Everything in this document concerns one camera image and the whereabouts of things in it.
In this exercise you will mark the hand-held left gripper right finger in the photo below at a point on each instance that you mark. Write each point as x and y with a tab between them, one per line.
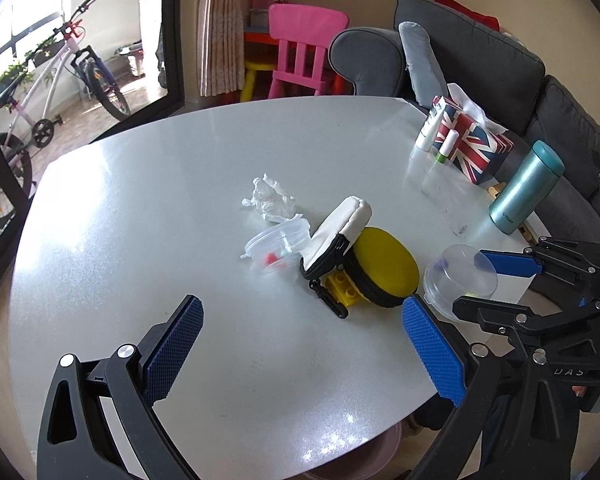
432	350

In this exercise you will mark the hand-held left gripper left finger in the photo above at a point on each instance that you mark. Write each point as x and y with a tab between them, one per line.
177	345

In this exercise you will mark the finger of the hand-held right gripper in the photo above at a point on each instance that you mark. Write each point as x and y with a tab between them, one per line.
490	312
510	262

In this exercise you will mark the clear plastic dome cup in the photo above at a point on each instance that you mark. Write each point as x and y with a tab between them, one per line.
455	275

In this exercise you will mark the white tissue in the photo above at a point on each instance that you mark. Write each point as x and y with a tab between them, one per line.
270	200

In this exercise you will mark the teal thermos bottle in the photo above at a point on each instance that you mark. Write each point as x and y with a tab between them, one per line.
522	190

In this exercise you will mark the wooden stand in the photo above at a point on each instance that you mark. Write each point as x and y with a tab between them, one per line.
495	189

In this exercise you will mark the yellow round zip case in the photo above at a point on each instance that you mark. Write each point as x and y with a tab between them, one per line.
385	265

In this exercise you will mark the yellow toy brick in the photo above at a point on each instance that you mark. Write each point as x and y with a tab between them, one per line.
342	285

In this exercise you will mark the black carabiner clip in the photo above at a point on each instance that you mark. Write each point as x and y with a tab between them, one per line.
330	300

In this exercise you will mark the flag print tissue box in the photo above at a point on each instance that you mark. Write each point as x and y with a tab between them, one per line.
472	147

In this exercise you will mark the white green lip balm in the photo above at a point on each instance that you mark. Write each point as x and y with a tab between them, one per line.
445	145

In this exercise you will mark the clear plastic container with lid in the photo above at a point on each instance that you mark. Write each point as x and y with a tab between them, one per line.
275	245

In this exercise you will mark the white zip pouch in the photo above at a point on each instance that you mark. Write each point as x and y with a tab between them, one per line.
337	230

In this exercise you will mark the white cream tube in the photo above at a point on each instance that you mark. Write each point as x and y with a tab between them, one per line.
426	132

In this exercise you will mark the dark grey sofa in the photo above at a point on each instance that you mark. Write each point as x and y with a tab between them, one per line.
480	45

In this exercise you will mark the light grey cushion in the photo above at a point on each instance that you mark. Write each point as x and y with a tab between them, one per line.
422	60

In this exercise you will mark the red cushion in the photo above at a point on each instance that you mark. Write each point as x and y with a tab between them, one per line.
480	16

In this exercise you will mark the white pink bicycle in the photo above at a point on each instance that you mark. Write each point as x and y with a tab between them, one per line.
42	132

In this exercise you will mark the yellow plastic stool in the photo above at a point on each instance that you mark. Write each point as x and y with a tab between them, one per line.
260	66

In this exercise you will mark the black planter with plants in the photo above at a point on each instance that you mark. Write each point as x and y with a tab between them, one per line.
12	80
47	52

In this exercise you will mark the beige patterned curtain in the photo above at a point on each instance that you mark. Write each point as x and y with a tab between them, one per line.
222	35

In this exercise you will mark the pink plastic chair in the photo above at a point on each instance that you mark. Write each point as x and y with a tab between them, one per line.
305	22

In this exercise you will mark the red children's table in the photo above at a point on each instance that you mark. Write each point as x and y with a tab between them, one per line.
257	37

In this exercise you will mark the white cabinet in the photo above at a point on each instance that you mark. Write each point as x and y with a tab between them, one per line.
150	25

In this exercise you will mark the grey storage box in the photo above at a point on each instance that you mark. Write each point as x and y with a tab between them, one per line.
259	17

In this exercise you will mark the black sliding door frame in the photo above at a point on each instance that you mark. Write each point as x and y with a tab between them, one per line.
172	35

